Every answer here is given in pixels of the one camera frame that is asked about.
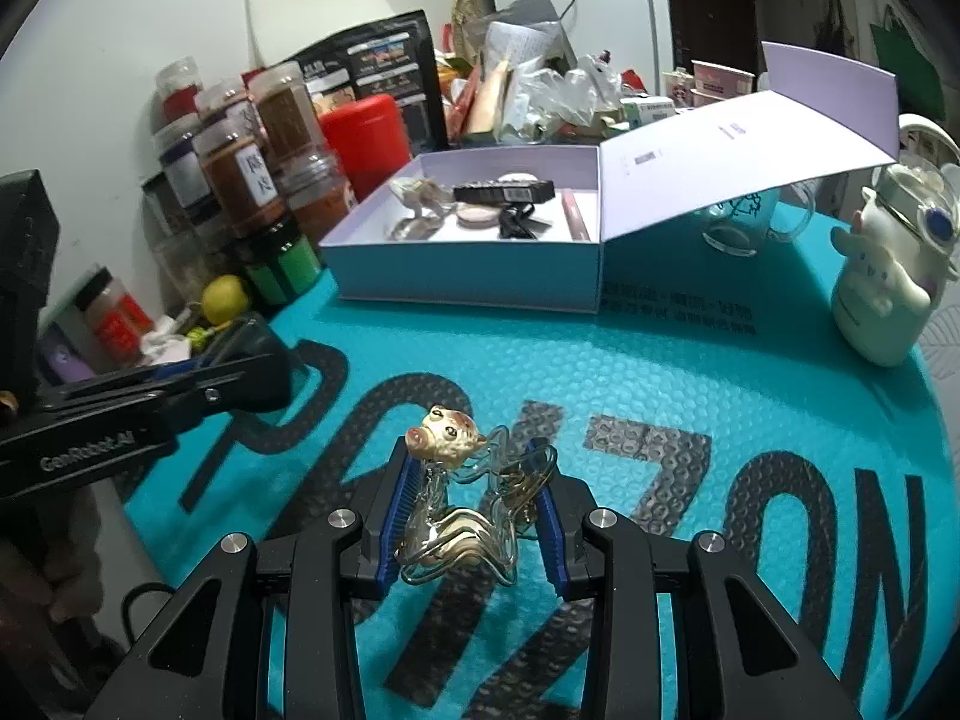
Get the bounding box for gold flower hair claw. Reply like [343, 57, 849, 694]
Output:
[394, 405, 558, 587]

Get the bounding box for round white compact case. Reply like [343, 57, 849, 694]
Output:
[455, 203, 501, 229]

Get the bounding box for black lip gloss box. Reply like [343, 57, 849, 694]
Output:
[452, 181, 555, 206]

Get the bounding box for black curved hair clip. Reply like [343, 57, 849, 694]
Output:
[498, 203, 550, 241]

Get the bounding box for yellow lemon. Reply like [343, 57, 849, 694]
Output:
[200, 275, 251, 325]

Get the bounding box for green labelled dark jar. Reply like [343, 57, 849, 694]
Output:
[236, 215, 322, 307]

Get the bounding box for short orange spice jar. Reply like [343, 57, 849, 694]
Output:
[277, 149, 356, 245]

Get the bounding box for dark purple jar white label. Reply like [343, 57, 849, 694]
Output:
[153, 112, 210, 211]

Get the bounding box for teal bubble mailer mat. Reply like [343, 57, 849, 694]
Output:
[121, 218, 958, 718]

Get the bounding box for jar with white label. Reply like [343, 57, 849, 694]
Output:
[192, 115, 286, 238]

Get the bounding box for lilac gift box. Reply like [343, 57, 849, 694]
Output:
[320, 43, 898, 314]

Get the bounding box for pink lipstick tube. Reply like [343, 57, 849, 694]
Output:
[562, 188, 590, 242]

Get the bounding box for tall brown spice jar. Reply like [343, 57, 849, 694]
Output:
[249, 60, 324, 166]

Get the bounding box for beige hair claw clip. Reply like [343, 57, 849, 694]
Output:
[389, 177, 455, 241]

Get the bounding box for red filled jar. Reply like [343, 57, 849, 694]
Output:
[155, 55, 203, 122]

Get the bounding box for red cylindrical canister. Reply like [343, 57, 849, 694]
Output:
[319, 94, 412, 202]

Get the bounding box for small pink round jar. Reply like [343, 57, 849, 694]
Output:
[496, 172, 540, 184]

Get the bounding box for black snack pouch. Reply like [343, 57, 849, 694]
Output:
[290, 10, 449, 154]

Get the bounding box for medicine box white green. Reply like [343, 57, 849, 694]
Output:
[620, 96, 677, 128]

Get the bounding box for clear plastic bag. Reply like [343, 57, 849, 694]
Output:
[519, 62, 622, 130]

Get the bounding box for pink paper cups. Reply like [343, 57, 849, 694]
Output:
[692, 60, 755, 107]

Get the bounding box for white mini fridge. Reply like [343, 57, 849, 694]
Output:
[493, 0, 675, 94]

